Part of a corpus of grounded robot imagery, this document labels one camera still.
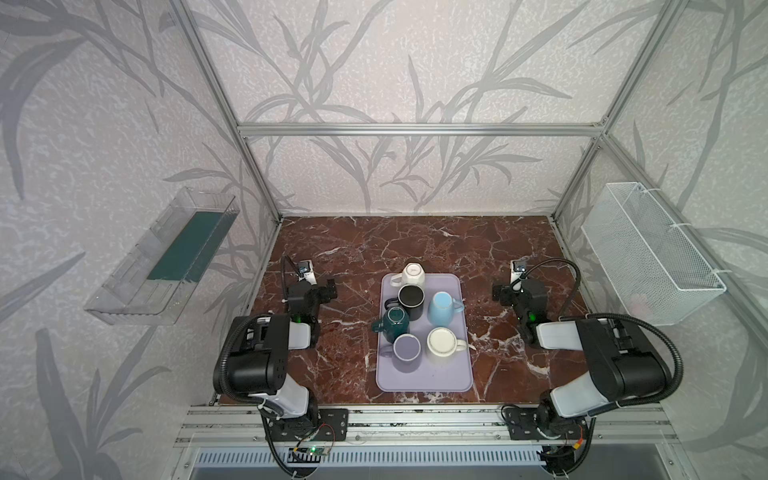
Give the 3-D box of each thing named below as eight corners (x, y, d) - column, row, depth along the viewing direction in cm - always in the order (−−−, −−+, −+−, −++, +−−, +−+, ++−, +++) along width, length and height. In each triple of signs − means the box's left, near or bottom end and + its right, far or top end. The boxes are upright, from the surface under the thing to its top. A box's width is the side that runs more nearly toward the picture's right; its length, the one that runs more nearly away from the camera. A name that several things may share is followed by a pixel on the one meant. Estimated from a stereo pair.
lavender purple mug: (381, 372, 84) (379, 362, 77) (383, 346, 88) (381, 334, 82) (421, 372, 84) (422, 362, 77) (420, 346, 88) (421, 334, 82)
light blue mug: (428, 327, 91) (430, 313, 84) (426, 305, 96) (428, 291, 89) (462, 327, 91) (467, 313, 84) (459, 305, 96) (464, 291, 89)
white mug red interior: (427, 363, 85) (429, 354, 79) (426, 337, 90) (427, 327, 84) (464, 363, 85) (468, 354, 79) (460, 337, 90) (464, 327, 84)
